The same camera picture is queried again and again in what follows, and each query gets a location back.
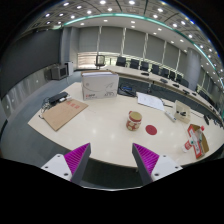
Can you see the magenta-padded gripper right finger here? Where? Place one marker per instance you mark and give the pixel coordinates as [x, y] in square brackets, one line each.
[148, 159]

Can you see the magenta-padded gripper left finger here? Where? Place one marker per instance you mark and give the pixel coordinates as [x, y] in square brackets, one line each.
[76, 158]

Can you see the clear red-capped water bottle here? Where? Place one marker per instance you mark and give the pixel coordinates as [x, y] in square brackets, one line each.
[188, 144]

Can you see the flat round red coaster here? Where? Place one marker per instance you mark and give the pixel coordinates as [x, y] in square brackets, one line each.
[151, 130]

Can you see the red and cream mug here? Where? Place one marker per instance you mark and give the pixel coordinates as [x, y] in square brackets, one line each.
[134, 121]

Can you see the red-sided open cardboard box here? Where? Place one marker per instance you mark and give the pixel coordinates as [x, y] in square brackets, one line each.
[194, 146]

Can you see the small beige open box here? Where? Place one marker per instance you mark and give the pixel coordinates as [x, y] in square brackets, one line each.
[182, 112]

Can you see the white paper sheet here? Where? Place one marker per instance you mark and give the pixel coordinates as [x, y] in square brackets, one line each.
[150, 100]

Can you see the black power adapter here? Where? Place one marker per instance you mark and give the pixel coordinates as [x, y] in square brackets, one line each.
[58, 97]

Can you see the black conference phone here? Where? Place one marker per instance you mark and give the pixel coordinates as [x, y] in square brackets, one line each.
[126, 90]

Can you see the white copy paper box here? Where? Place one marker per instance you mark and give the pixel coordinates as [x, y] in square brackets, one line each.
[99, 86]

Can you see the long curved conference desk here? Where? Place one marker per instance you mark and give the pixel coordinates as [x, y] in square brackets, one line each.
[133, 72]

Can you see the grey monitor cabinet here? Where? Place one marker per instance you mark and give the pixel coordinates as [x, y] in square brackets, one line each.
[60, 71]

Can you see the row of black office chairs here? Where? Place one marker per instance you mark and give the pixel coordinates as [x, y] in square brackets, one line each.
[134, 63]

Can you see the ceiling spot lights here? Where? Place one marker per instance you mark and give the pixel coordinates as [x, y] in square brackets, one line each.
[132, 2]

